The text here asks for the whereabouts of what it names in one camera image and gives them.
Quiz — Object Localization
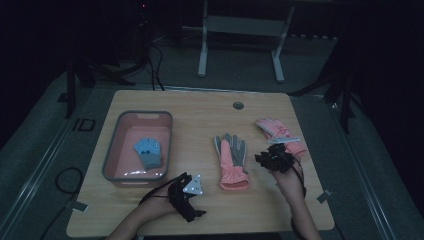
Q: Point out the black cable loop on floor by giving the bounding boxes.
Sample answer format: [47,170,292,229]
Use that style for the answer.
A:
[39,166,85,240]

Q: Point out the person's right hand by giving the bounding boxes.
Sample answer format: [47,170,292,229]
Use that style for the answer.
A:
[272,167,306,201]

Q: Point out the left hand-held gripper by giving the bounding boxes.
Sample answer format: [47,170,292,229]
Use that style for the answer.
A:
[168,172,207,223]

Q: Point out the black metal stand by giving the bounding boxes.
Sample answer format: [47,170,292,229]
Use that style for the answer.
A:
[289,64,357,135]
[64,54,136,120]

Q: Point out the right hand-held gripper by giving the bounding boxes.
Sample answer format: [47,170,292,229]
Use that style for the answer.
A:
[254,135,302,174]

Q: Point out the pink basin with grey rim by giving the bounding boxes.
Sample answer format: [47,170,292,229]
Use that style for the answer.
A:
[102,110,174,188]

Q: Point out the white desk frame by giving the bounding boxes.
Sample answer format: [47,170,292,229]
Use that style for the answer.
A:
[197,0,296,84]

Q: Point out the blue knit glove with pom-poms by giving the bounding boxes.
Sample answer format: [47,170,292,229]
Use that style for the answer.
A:
[133,137,164,170]

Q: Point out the pink ski glove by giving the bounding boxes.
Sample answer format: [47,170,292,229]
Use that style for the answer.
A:
[255,117,308,158]
[213,133,251,192]

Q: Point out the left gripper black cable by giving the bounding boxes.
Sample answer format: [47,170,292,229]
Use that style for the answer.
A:
[138,174,184,206]

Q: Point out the black floor cables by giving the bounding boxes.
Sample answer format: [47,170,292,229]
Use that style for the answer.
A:
[145,41,167,92]

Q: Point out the person's left hand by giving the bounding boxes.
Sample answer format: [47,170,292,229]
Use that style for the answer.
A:
[142,184,177,216]

